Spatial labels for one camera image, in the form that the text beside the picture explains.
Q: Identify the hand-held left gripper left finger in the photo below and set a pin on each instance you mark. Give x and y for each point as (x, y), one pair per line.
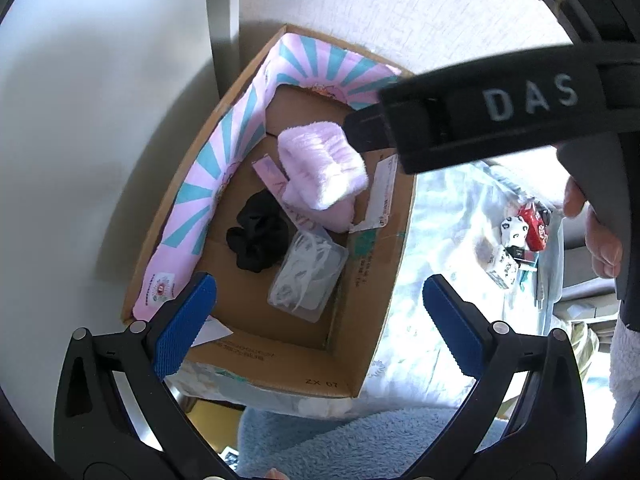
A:
(185, 327)

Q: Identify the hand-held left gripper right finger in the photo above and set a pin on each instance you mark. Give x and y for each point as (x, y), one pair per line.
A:
(452, 327)

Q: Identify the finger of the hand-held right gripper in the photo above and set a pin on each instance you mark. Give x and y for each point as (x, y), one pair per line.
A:
(367, 129)

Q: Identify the pink fluffy cloth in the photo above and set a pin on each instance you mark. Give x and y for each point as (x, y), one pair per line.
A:
(320, 170)

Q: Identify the white patterned cup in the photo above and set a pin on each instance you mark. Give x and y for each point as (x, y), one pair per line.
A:
(504, 268)

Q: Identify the small black box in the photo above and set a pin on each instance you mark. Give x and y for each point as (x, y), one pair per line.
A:
(522, 254)

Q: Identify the pink striped packet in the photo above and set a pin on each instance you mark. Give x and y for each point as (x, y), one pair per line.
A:
(267, 170)

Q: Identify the black scrunchie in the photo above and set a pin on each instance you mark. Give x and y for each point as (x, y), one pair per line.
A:
(255, 235)

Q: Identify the black round jar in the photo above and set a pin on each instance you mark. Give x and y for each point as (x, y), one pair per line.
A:
(546, 216)

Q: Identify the red carton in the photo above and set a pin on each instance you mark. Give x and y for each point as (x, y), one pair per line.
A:
(532, 225)

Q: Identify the brown cardboard box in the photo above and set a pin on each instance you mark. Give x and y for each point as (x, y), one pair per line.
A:
(310, 365)

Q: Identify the person's right hand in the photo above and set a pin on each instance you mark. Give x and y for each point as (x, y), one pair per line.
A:
(602, 245)

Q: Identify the white paper slip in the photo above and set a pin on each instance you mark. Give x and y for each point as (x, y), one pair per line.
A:
(210, 332)

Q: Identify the pale floral blanket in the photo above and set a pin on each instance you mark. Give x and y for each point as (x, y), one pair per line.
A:
(440, 240)

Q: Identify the green white wrapped pack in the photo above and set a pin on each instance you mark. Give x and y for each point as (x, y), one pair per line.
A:
(580, 337)

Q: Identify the light blue fleece clothing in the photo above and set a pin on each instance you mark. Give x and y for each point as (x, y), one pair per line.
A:
(375, 440)

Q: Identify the pink teal striped liner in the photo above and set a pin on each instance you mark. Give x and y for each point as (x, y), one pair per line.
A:
(200, 170)

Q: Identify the grey door frame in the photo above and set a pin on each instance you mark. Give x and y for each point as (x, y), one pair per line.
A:
(222, 20)

